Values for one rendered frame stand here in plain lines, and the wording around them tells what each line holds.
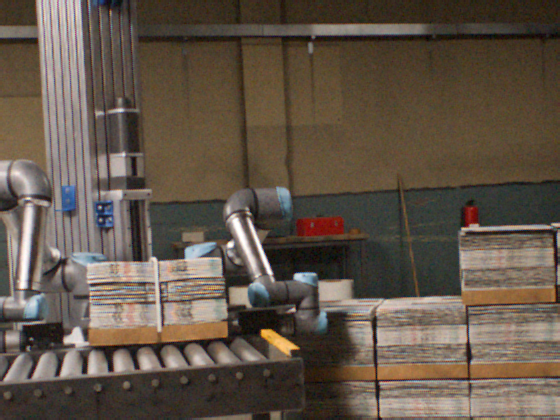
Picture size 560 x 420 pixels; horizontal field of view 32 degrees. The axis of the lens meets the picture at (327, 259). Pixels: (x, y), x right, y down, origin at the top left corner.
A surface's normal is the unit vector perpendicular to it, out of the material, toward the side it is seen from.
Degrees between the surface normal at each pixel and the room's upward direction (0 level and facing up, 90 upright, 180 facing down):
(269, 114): 90
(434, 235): 90
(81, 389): 90
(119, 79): 90
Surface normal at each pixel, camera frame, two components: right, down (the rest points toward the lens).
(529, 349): -0.16, 0.06
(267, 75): 0.22, 0.04
